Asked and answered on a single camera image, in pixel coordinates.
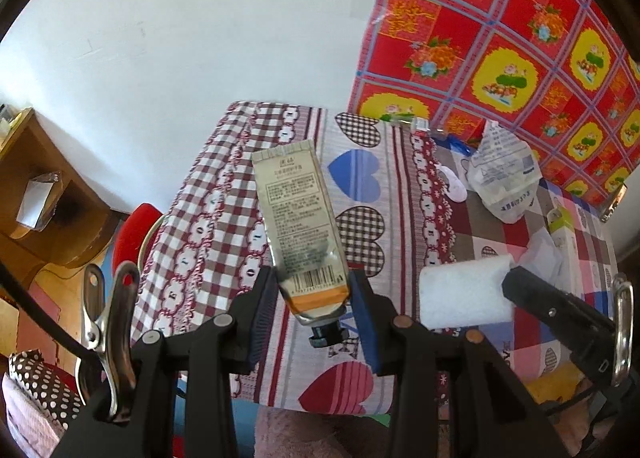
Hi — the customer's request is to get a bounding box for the beige hand cream tube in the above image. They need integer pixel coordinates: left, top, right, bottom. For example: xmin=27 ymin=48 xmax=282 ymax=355
xmin=251 ymin=139 xmax=353 ymax=350

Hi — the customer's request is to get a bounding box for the clear small bottle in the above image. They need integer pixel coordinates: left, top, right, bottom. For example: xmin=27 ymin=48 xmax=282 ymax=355
xmin=390 ymin=117 xmax=436 ymax=135

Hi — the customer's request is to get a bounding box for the white green carton box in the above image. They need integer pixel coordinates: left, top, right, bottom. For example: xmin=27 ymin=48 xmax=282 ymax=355
xmin=547 ymin=205 xmax=581 ymax=289

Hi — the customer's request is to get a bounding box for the red floral printed cloth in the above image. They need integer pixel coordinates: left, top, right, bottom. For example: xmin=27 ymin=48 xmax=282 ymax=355
xmin=350 ymin=0 xmax=640 ymax=209

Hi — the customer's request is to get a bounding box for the pink checked cloth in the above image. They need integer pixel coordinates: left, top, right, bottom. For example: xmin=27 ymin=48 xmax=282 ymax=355
xmin=2 ymin=373 xmax=76 ymax=458

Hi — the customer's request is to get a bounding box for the white printed plastic bag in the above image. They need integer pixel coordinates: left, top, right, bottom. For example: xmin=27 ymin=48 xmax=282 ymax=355
xmin=467 ymin=120 xmax=542 ymax=224

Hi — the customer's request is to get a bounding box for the white foam roll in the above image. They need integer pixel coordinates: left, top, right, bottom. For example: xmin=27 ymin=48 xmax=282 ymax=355
xmin=417 ymin=254 xmax=516 ymax=329

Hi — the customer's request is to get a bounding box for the yellow cloth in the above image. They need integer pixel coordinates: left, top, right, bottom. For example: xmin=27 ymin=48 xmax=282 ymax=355
xmin=525 ymin=363 xmax=591 ymax=404

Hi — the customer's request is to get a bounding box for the black cable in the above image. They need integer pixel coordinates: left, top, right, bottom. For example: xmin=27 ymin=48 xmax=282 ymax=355
xmin=0 ymin=260 xmax=96 ymax=374

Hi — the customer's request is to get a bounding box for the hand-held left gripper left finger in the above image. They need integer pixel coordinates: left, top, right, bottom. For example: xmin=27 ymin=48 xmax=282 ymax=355
xmin=130 ymin=265 xmax=278 ymax=458

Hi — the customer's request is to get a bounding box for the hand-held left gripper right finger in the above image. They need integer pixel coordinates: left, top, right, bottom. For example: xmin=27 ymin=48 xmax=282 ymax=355
xmin=349 ymin=268 xmax=568 ymax=458

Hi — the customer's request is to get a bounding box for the metal spring clip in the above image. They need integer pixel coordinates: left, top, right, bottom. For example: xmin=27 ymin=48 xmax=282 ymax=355
xmin=80 ymin=260 xmax=141 ymax=424
xmin=611 ymin=274 xmax=636 ymax=389

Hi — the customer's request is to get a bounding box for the wooden corner shelf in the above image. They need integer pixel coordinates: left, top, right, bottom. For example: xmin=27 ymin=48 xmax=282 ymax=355
xmin=0 ymin=105 xmax=126 ymax=271

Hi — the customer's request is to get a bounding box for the brown polka dot cloth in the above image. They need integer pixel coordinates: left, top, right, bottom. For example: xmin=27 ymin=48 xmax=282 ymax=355
xmin=7 ymin=349 xmax=86 ymax=434

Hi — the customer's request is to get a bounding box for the crumpled white paper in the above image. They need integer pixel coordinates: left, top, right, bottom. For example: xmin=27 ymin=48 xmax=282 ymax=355
xmin=520 ymin=230 xmax=566 ymax=284

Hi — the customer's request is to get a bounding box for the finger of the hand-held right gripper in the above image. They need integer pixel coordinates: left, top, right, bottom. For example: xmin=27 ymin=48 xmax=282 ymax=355
xmin=501 ymin=264 xmax=617 ymax=365

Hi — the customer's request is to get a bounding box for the red plastic stool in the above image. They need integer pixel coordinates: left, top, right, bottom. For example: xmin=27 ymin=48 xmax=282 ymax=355
xmin=112 ymin=203 xmax=166 ymax=284

